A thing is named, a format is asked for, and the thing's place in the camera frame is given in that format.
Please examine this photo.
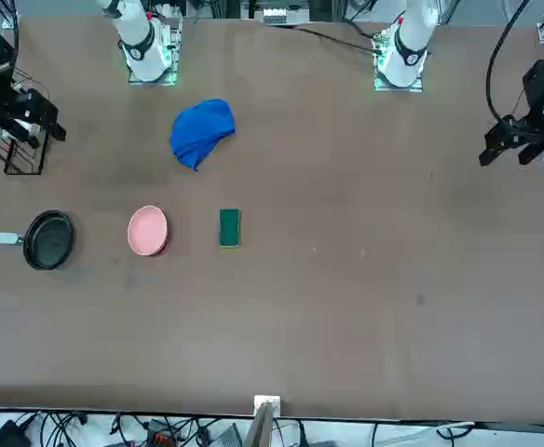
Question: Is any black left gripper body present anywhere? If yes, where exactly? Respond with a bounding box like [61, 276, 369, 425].
[522, 59, 544, 117]

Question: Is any green and yellow sponge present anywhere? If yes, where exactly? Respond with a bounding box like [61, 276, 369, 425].
[218, 208, 242, 250]

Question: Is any pink bowl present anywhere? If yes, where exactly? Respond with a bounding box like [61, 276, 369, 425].
[126, 205, 170, 257]

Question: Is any blue cloth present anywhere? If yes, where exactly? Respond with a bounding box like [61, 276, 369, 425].
[169, 97, 238, 173]

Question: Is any grey socket block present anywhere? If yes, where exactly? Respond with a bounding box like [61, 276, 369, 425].
[261, 6, 288, 25]

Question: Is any black power brick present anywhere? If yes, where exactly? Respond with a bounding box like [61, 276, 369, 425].
[0, 420, 27, 447]

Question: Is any black wire cup rack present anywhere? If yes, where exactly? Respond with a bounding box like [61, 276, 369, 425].
[0, 69, 52, 177]

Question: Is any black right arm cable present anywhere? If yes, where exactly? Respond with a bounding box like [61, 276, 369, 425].
[0, 0, 21, 78]

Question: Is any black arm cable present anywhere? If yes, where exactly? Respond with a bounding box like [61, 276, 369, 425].
[0, 0, 21, 78]
[484, 0, 534, 123]

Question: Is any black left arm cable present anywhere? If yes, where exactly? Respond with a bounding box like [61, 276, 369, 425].
[484, 0, 534, 123]

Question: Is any black pan pale handle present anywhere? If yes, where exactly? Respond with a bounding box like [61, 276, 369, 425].
[0, 209, 76, 272]

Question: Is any black table power cable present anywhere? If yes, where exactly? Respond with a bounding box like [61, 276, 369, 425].
[266, 21, 379, 53]

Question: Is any silver table edge bracket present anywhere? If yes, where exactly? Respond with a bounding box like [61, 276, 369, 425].
[252, 394, 282, 416]

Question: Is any grey metal post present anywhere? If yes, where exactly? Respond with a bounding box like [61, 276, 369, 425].
[242, 402, 276, 447]

